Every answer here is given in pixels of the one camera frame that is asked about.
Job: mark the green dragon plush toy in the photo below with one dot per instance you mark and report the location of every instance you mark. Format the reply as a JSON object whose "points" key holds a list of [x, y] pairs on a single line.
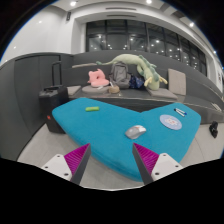
{"points": [[150, 75]]}

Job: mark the grey backpack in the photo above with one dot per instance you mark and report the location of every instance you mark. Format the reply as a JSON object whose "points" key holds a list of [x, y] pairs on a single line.
{"points": [[119, 75]]}

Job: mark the dark blue bag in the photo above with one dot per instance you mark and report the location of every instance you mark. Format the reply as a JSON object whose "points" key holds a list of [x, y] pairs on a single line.
{"points": [[136, 82]]}

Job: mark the pink plush toy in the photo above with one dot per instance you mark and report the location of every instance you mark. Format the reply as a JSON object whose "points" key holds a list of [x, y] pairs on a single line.
{"points": [[97, 79]]}

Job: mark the upright grey square cushion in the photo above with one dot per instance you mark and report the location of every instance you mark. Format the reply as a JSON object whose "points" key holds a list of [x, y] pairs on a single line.
{"points": [[176, 81]]}

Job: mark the ceiling lights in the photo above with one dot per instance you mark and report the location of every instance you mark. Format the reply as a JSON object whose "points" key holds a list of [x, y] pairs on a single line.
{"points": [[73, 3]]}

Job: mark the green eraser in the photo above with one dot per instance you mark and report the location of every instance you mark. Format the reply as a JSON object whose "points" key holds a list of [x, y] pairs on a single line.
{"points": [[92, 108]]}

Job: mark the black bag on floor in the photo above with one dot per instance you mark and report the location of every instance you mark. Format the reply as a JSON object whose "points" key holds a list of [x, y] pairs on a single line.
{"points": [[213, 129]]}

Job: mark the black wall speaker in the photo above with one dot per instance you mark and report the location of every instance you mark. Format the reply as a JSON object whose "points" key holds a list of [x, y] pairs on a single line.
{"points": [[68, 16]]}

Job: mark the flat grey square cushion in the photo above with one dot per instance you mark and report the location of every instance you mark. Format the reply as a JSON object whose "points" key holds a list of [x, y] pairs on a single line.
{"points": [[163, 94]]}

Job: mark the dark grey stepped bench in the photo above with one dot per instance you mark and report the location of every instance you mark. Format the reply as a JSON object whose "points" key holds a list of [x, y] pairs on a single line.
{"points": [[133, 95]]}

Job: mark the white paper sheet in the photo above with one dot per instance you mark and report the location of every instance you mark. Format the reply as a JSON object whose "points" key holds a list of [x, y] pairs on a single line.
{"points": [[216, 107]]}

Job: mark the black rolling suitcase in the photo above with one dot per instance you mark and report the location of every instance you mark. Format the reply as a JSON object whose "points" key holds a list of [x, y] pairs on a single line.
{"points": [[53, 100]]}

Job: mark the round light blue mouse pad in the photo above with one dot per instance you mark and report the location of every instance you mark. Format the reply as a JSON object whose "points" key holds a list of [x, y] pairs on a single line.
{"points": [[170, 122]]}

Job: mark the round grey cushion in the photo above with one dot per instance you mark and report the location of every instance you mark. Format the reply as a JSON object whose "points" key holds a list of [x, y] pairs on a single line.
{"points": [[91, 90]]}

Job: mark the grey computer mouse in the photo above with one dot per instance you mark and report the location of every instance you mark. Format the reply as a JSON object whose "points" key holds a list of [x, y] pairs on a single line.
{"points": [[135, 132]]}

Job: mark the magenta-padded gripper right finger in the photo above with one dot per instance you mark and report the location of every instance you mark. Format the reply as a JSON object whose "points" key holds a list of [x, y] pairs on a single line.
{"points": [[148, 159]]}

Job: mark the small grey seat cushion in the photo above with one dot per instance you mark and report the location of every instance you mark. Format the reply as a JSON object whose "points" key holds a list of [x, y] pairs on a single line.
{"points": [[73, 90]]}

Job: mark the white marker with blue cap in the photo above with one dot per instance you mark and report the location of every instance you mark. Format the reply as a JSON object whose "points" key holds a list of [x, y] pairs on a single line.
{"points": [[182, 112]]}

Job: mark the dark glass window wall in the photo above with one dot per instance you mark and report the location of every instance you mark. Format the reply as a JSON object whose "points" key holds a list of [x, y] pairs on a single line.
{"points": [[116, 40]]}

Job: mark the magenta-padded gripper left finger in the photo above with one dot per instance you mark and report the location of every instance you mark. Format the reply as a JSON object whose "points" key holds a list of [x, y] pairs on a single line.
{"points": [[75, 159]]}

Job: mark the white marker with black cap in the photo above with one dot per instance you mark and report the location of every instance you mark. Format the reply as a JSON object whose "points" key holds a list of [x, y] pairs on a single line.
{"points": [[179, 113]]}

